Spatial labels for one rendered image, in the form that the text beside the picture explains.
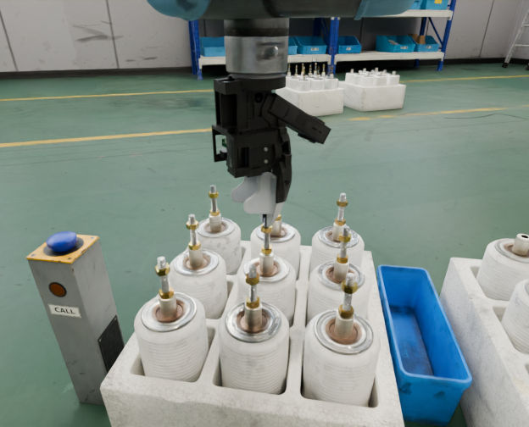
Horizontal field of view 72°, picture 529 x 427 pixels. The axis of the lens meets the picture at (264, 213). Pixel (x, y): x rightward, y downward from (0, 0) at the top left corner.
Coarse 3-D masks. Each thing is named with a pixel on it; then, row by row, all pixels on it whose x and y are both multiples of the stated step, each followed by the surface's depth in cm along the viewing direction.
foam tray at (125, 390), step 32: (128, 352) 53; (288, 352) 57; (384, 352) 53; (128, 384) 48; (160, 384) 48; (192, 384) 48; (288, 384) 48; (384, 384) 48; (128, 416) 50; (160, 416) 48; (192, 416) 47; (224, 416) 46; (256, 416) 45; (288, 416) 44; (320, 416) 44; (352, 416) 44; (384, 416) 44
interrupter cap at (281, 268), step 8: (256, 256) 61; (248, 264) 59; (256, 264) 60; (280, 264) 59; (288, 264) 59; (272, 272) 58; (280, 272) 57; (288, 272) 57; (264, 280) 55; (272, 280) 55; (280, 280) 56
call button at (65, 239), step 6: (54, 234) 53; (60, 234) 53; (66, 234) 53; (72, 234) 53; (48, 240) 52; (54, 240) 52; (60, 240) 52; (66, 240) 52; (72, 240) 52; (48, 246) 51; (54, 246) 51; (60, 246) 51; (66, 246) 51; (72, 246) 53
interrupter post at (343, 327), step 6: (336, 318) 46; (342, 318) 45; (348, 318) 45; (336, 324) 46; (342, 324) 45; (348, 324) 45; (336, 330) 46; (342, 330) 45; (348, 330) 45; (342, 336) 46; (348, 336) 46
